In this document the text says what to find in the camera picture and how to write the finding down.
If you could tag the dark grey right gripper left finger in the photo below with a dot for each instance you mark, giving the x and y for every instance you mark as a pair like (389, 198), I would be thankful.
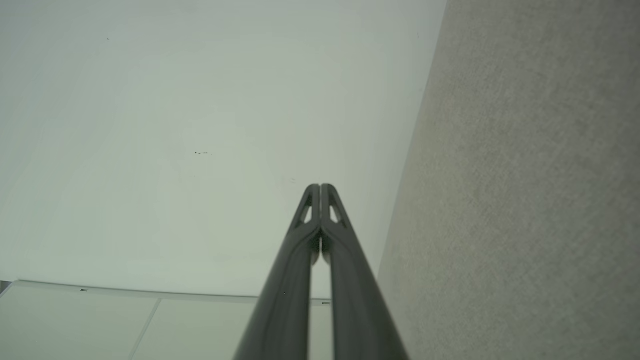
(287, 300)

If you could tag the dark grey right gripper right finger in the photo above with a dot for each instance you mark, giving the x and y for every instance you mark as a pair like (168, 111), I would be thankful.
(357, 310)

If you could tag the white baseboard strip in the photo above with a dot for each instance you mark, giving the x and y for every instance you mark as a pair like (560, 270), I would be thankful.
(125, 291)

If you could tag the grey fabric sofa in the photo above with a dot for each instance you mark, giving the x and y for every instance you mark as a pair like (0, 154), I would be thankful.
(525, 175)

